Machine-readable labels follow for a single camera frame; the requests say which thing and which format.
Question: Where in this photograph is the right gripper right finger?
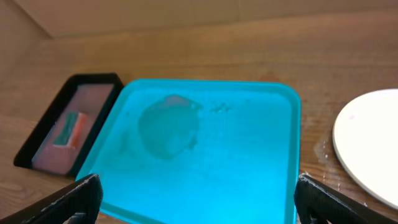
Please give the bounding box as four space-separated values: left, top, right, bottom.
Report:
294 174 397 224

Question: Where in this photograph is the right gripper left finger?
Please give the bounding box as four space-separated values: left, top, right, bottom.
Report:
1 174 103 224

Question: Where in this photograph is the green and orange sponge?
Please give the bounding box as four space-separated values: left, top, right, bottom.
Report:
53 111 88 148

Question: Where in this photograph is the white plate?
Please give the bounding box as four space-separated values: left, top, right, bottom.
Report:
332 88 397 209

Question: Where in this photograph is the teal serving tray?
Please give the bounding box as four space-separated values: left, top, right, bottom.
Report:
78 79 301 223

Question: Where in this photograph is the black rectangular tray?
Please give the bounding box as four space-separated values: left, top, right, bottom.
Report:
14 73 124 177

